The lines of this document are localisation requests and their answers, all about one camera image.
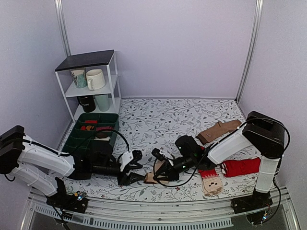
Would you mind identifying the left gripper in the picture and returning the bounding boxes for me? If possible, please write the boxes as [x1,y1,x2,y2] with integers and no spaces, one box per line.
[92,161,146,186]

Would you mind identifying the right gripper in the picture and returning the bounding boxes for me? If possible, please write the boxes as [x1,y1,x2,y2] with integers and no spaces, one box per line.
[154,156,195,183]

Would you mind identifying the striped beige knit sock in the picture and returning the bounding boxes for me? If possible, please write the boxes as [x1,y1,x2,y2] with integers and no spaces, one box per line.
[143,160,165,184]

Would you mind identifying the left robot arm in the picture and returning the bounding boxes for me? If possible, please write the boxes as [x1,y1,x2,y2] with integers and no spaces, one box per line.
[0,125,145,208]

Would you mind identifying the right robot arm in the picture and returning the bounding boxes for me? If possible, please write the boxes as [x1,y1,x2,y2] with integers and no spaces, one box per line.
[152,111,290,209]

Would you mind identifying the red socks in bin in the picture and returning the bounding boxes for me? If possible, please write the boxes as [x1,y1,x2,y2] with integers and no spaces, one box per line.
[79,120,115,131]

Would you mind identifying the red beige character sock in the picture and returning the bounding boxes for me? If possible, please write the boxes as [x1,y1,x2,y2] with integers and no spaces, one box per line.
[198,169,223,196]

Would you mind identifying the floral patterned table mat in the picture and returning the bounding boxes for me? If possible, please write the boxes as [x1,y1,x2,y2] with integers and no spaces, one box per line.
[63,99,257,202]

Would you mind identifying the green divided organizer bin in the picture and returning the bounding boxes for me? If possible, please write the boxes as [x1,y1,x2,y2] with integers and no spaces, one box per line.
[62,113,119,154]

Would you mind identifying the red folded sock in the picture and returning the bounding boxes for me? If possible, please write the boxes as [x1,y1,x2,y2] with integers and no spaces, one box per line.
[220,158,261,177]

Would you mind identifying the tan brown plain sock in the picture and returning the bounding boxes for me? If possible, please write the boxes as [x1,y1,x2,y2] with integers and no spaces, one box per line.
[196,120,242,145]

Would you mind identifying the pale green cup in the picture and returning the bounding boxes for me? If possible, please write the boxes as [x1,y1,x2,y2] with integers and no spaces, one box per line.
[94,94,109,112]

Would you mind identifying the black mug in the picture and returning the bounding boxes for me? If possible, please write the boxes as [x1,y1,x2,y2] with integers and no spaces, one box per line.
[77,95,96,113]

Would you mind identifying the white metal shelf unit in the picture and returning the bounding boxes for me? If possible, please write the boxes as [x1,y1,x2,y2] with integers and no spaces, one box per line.
[55,50,121,122]

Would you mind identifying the cream ceramic mug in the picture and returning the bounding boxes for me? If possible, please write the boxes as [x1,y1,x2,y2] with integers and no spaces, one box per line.
[86,69,106,91]

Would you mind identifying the teal patterned mug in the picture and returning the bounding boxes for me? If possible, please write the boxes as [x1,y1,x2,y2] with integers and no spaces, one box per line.
[71,68,87,89]

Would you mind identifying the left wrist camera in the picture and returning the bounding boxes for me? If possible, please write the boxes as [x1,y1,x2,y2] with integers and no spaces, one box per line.
[118,150,142,172]

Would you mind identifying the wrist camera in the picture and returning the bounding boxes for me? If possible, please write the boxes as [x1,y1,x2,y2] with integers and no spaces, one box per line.
[118,150,142,172]
[152,148,174,166]

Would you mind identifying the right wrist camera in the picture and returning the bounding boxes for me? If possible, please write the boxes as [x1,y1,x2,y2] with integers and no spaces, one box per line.
[152,148,174,166]

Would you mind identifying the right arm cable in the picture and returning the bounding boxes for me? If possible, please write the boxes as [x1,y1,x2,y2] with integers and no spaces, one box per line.
[153,148,212,188]

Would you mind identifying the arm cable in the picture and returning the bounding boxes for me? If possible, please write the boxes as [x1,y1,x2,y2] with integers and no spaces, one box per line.
[153,148,212,188]
[93,128,130,153]

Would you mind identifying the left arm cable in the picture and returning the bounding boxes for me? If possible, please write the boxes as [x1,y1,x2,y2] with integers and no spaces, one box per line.
[93,128,130,153]

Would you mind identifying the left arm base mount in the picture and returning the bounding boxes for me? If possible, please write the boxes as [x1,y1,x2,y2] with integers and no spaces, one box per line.
[46,177,89,214]

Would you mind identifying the aluminium front rail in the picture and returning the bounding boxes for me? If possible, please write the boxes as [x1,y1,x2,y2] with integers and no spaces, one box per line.
[21,187,303,230]

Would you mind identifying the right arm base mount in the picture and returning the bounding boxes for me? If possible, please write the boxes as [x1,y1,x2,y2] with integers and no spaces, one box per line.
[231,190,273,225]

